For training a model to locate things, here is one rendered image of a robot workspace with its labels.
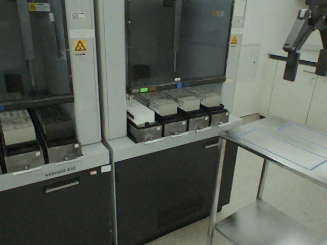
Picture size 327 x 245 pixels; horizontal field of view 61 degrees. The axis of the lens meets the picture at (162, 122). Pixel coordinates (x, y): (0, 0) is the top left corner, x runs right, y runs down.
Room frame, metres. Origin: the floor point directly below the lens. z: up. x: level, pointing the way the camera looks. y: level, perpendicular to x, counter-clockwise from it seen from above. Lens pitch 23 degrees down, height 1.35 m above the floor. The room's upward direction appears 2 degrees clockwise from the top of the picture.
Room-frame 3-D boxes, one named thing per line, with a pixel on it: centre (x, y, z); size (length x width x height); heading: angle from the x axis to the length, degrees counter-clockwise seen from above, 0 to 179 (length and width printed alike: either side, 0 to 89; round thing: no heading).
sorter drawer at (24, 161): (1.21, 0.70, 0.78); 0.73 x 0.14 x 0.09; 32
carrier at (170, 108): (1.39, -0.02, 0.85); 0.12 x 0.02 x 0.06; 122
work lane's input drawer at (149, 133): (1.51, 0.23, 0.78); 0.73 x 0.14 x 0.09; 32
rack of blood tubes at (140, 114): (1.39, 0.16, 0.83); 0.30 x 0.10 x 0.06; 32
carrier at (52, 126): (1.09, 0.45, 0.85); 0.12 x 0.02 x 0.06; 122
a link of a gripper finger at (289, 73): (0.69, -0.31, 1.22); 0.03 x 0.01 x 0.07; 32
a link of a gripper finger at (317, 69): (0.76, -0.43, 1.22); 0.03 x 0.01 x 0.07; 32
